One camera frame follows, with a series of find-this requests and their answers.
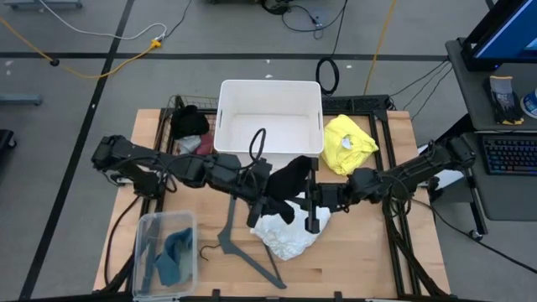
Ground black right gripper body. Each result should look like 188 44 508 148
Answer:
314 181 355 213

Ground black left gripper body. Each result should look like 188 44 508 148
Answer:
217 153 274 205

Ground small black cloth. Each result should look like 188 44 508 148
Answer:
263 154 314 226

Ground white lace cloth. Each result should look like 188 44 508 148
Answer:
250 196 332 262

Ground yellow cloth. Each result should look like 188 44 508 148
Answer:
321 113 380 176

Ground maroon cloth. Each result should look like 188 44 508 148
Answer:
194 133 216 157

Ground pale ribbed cloth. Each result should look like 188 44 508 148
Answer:
177 134 203 156

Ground large black cloth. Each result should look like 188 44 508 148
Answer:
170 104 211 140

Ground blue cloth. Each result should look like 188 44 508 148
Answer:
154 226 195 288

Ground white plastic bin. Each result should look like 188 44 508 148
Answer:
213 79 325 172

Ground clear plastic container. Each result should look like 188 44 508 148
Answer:
132 210 199 302

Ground grey side desk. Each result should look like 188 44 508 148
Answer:
445 37 537 223

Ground black keyboard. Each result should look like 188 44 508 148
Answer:
482 134 537 176

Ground grey work gloves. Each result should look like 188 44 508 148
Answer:
482 75 525 126

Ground white blue tub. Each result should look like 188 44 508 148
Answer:
519 87 537 120

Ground computer monitor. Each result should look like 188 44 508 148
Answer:
461 0 537 72

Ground grey metal furniture foot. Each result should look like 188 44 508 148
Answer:
3 0 84 10
0 92 43 107

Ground black caster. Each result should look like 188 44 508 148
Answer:
0 128 18 152

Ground dark grey plastic frame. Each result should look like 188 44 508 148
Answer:
216 195 289 290

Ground thin black string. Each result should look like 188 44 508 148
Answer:
198 243 222 263

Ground black metal table frame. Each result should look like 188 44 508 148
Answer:
100 94 446 301

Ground coiled black cable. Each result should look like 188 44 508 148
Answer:
315 0 350 96

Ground dark wire basket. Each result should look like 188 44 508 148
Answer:
151 94 220 168

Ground yellow extension cable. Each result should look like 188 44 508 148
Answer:
0 16 163 81

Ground black cable bundle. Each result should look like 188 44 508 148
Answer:
259 0 336 41

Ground thin black floor cable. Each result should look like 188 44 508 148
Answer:
165 0 193 39

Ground white cable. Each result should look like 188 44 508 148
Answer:
37 0 168 42

